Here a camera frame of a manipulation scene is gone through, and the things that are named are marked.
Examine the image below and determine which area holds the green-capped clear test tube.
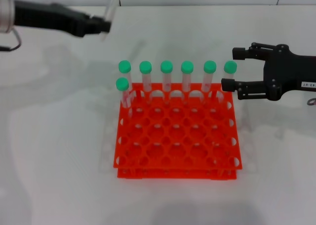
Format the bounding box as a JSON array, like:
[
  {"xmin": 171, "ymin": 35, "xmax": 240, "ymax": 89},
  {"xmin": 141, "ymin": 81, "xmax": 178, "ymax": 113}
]
[
  {"xmin": 201, "ymin": 60, "xmax": 217, "ymax": 102},
  {"xmin": 100, "ymin": 0, "xmax": 121, "ymax": 42},
  {"xmin": 118, "ymin": 60, "xmax": 136, "ymax": 102},
  {"xmin": 139, "ymin": 61, "xmax": 153, "ymax": 104},
  {"xmin": 218, "ymin": 61, "xmax": 237, "ymax": 104},
  {"xmin": 181, "ymin": 60, "xmax": 194, "ymax": 104},
  {"xmin": 116, "ymin": 78, "xmax": 134, "ymax": 118},
  {"xmin": 160, "ymin": 60, "xmax": 173, "ymax": 104}
]

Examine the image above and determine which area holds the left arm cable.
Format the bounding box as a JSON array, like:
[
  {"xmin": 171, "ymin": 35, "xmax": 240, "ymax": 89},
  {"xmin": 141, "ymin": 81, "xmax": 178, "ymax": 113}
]
[{"xmin": 0, "ymin": 29, "xmax": 23, "ymax": 52}]

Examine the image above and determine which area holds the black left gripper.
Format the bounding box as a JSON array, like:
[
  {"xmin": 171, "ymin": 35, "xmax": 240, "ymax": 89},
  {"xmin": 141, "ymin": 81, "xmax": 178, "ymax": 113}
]
[{"xmin": 13, "ymin": 0, "xmax": 112, "ymax": 39}]

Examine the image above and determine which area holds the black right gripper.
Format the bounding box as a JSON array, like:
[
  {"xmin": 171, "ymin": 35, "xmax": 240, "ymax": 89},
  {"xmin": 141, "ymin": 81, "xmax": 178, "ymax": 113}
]
[{"xmin": 221, "ymin": 42, "xmax": 316, "ymax": 102}]

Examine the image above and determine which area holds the orange test tube rack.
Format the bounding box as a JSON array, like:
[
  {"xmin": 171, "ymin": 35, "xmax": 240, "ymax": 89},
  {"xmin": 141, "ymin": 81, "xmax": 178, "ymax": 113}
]
[{"xmin": 113, "ymin": 83, "xmax": 243, "ymax": 180}]

